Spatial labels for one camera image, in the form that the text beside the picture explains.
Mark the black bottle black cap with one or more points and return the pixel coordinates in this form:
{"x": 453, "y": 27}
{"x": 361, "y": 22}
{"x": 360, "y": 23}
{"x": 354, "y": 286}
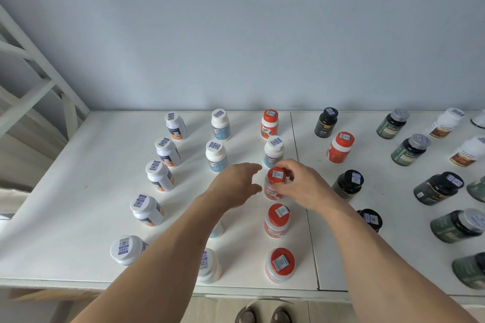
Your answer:
{"x": 348, "y": 184}
{"x": 373, "y": 218}
{"x": 437, "y": 188}
{"x": 326, "y": 122}

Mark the white metal shelf rack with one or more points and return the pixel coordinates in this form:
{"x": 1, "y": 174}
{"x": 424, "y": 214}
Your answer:
{"x": 26, "y": 105}

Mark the person's right sandal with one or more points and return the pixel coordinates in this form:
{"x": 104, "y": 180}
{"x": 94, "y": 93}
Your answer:
{"x": 281, "y": 316}

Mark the person's left forearm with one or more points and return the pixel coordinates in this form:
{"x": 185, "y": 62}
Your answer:
{"x": 159, "y": 269}

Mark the red bottle red cap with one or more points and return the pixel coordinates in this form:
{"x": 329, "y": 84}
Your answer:
{"x": 269, "y": 192}
{"x": 269, "y": 124}
{"x": 279, "y": 265}
{"x": 341, "y": 146}
{"x": 276, "y": 220}

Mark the gold cap bottles group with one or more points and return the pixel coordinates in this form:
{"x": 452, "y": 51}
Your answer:
{"x": 479, "y": 118}

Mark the person's right hand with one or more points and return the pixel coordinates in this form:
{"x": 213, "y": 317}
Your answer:
{"x": 308, "y": 188}

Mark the person's left sandal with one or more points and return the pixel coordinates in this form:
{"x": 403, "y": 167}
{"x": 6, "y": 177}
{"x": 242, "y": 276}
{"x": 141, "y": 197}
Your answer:
{"x": 245, "y": 316}

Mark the person's sandal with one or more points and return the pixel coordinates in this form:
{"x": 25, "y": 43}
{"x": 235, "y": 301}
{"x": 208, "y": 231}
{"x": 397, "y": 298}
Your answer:
{"x": 245, "y": 316}
{"x": 281, "y": 316}

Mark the white bottle orange label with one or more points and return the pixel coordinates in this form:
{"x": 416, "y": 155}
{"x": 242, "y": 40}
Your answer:
{"x": 167, "y": 151}
{"x": 127, "y": 250}
{"x": 147, "y": 210}
{"x": 160, "y": 176}
{"x": 176, "y": 126}

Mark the person's left hand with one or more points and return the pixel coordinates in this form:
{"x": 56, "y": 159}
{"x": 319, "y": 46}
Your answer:
{"x": 235, "y": 186}

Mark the person's right forearm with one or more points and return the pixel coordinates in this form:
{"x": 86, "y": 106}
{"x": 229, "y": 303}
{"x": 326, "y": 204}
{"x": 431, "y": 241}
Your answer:
{"x": 379, "y": 269}

